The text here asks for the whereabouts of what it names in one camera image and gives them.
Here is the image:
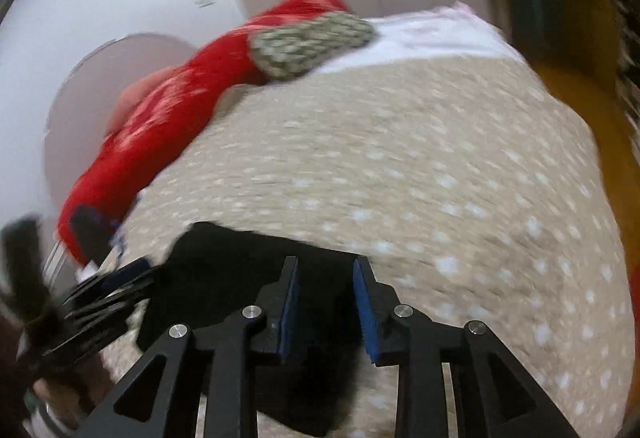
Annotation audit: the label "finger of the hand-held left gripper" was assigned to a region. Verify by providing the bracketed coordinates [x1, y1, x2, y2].
[62, 258, 156, 319]

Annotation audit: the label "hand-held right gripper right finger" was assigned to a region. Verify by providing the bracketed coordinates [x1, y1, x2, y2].
[352, 257, 588, 438]

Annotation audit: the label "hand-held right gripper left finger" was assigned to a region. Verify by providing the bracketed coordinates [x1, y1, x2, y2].
[77, 255, 301, 438]

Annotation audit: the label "black pants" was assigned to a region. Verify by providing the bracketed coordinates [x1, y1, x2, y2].
[136, 221, 371, 436]

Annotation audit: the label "person's left hand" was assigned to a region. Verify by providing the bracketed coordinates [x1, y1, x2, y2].
[32, 368, 101, 424]

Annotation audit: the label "beige spotted quilt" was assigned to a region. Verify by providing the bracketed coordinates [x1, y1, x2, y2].
[97, 53, 631, 438]

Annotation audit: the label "red floral comforter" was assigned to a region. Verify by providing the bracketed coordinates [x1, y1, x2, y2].
[57, 0, 353, 266]

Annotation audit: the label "pink pillow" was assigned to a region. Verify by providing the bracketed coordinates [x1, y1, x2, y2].
[107, 78, 166, 139]

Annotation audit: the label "round white headboard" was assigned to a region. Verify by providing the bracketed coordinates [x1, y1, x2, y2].
[42, 33, 201, 219]

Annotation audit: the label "green patterned cushion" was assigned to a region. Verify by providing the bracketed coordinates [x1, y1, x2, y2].
[249, 13, 378, 80]

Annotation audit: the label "white bed sheet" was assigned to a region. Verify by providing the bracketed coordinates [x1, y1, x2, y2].
[320, 3, 526, 74]

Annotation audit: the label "yellow wooden door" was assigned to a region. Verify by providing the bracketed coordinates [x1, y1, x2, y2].
[530, 0, 640, 199]

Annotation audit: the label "cluttered shoe rack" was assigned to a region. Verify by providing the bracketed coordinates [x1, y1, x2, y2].
[612, 0, 640, 144]

